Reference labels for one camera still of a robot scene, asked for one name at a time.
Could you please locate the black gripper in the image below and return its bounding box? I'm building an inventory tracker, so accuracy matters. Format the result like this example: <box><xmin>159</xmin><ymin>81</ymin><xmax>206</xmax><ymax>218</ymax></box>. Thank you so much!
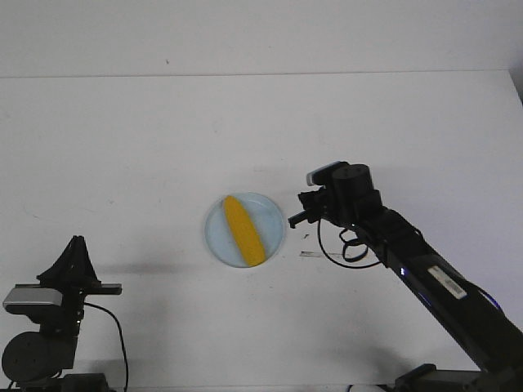
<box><xmin>37</xmin><ymin>235</ymin><xmax>123</xmax><ymax>338</ymax></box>
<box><xmin>288</xmin><ymin>163</ymin><xmax>382</xmax><ymax>229</ymax></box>

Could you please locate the light blue round plate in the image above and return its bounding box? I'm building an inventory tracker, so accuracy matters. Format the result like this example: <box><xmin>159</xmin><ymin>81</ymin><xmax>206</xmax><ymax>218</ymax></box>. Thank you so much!
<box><xmin>203</xmin><ymin>192</ymin><xmax>285</xmax><ymax>269</ymax></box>

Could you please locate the yellow corn cob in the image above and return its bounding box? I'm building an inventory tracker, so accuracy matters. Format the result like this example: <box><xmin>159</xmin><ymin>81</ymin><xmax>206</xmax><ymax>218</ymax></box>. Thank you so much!
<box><xmin>223</xmin><ymin>195</ymin><xmax>266</xmax><ymax>267</ymax></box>

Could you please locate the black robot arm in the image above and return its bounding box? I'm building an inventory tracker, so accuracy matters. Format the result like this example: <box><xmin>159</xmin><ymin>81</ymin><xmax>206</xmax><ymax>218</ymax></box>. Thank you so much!
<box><xmin>2</xmin><ymin>235</ymin><xmax>122</xmax><ymax>391</ymax></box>
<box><xmin>87</xmin><ymin>163</ymin><xmax>522</xmax><ymax>388</ymax></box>

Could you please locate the clear tape strip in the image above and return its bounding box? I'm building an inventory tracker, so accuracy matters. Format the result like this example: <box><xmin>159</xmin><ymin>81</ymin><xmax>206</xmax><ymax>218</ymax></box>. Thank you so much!
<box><xmin>299</xmin><ymin>251</ymin><xmax>342</xmax><ymax>259</ymax></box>

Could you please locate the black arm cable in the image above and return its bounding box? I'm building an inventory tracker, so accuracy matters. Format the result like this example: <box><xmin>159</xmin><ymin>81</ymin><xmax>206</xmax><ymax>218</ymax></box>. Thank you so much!
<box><xmin>83</xmin><ymin>302</ymin><xmax>130</xmax><ymax>391</ymax></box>
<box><xmin>316</xmin><ymin>219</ymin><xmax>387</xmax><ymax>270</ymax></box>

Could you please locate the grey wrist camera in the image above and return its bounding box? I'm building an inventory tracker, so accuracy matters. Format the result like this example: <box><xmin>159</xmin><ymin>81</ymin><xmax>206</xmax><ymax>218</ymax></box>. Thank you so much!
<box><xmin>2</xmin><ymin>285</ymin><xmax>63</xmax><ymax>315</ymax></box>

